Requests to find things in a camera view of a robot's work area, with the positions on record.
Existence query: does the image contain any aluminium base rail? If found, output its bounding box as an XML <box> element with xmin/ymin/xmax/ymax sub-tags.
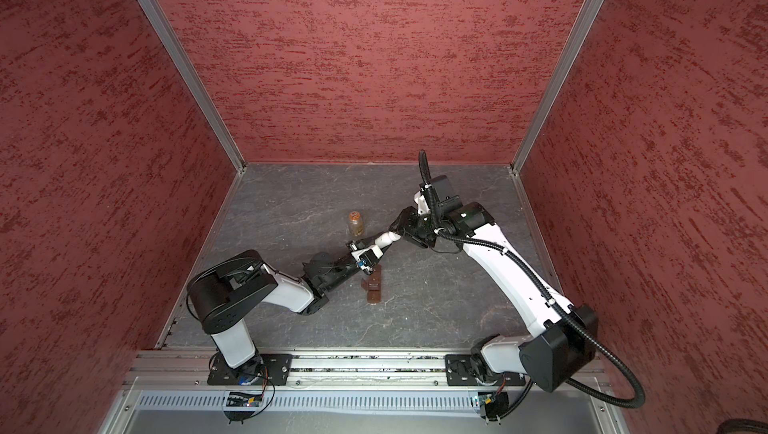
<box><xmin>122</xmin><ymin>348</ymin><xmax>522</xmax><ymax>391</ymax></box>

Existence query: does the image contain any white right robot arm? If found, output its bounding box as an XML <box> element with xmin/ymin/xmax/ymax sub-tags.
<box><xmin>442</xmin><ymin>202</ymin><xmax>599</xmax><ymax>392</ymax></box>

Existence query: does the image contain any black corrugated cable conduit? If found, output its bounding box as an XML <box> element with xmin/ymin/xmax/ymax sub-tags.
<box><xmin>418</xmin><ymin>150</ymin><xmax>647</xmax><ymax>409</ymax></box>

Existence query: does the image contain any small white pill bottle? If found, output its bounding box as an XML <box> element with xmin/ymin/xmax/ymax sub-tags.
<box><xmin>375</xmin><ymin>231</ymin><xmax>402</xmax><ymax>249</ymax></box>

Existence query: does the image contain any aluminium corner post left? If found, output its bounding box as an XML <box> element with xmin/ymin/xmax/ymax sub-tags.
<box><xmin>137</xmin><ymin>0</ymin><xmax>247</xmax><ymax>176</ymax></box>

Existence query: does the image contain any aluminium corner post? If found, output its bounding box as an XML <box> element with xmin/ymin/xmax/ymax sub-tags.
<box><xmin>137</xmin><ymin>0</ymin><xmax>247</xmax><ymax>176</ymax></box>
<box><xmin>511</xmin><ymin>0</ymin><xmax>605</xmax><ymax>177</ymax></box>

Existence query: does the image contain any white slotted cable duct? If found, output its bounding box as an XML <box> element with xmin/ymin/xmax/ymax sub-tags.
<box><xmin>135</xmin><ymin>390</ymin><xmax>479</xmax><ymax>416</ymax></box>

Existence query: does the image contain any clear pill bottle gold lid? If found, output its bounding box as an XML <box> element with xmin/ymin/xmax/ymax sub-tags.
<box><xmin>347</xmin><ymin>211</ymin><xmax>365</xmax><ymax>237</ymax></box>

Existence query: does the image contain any red weekly pill organizer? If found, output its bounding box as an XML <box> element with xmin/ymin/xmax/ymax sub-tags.
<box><xmin>361</xmin><ymin>265</ymin><xmax>382</xmax><ymax>304</ymax></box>

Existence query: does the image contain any aluminium corner post right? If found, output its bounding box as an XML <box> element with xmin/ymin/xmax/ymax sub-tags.
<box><xmin>511</xmin><ymin>0</ymin><xmax>605</xmax><ymax>177</ymax></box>

